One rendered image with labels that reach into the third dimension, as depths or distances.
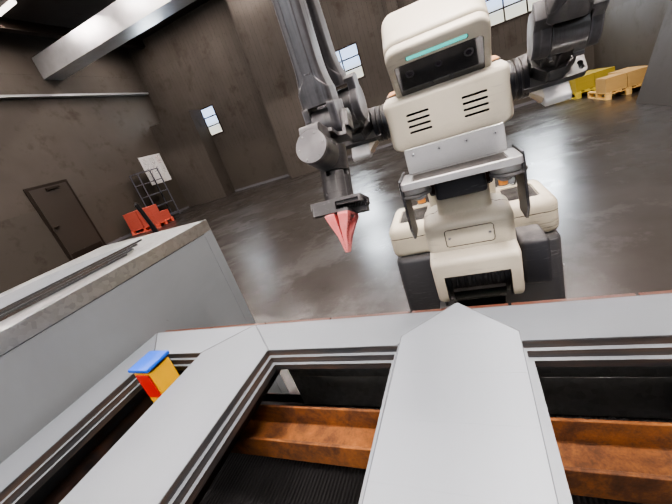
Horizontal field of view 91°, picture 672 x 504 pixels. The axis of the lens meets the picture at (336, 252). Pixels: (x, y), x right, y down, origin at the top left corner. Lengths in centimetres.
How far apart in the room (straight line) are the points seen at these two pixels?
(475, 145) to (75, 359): 103
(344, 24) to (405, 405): 1183
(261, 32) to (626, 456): 1179
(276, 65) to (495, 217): 1099
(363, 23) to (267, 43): 290
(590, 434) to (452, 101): 66
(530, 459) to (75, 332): 90
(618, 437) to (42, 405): 103
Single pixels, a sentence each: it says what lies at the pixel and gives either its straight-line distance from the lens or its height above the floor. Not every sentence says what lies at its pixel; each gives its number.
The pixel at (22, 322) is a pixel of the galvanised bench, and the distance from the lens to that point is 95.
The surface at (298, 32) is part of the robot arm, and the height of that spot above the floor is 137.
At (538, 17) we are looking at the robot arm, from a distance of 76.
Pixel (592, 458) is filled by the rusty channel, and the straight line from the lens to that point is 66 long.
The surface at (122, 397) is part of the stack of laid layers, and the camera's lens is 90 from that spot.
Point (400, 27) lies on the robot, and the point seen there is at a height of 135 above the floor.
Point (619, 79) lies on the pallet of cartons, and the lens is 885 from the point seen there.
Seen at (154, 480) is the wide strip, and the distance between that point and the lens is 61.
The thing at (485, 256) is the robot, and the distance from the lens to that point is 93.
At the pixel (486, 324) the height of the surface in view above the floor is 85.
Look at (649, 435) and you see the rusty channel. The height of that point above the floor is 70.
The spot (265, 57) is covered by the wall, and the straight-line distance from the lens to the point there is 1183.
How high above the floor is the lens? 121
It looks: 20 degrees down
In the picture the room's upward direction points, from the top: 19 degrees counter-clockwise
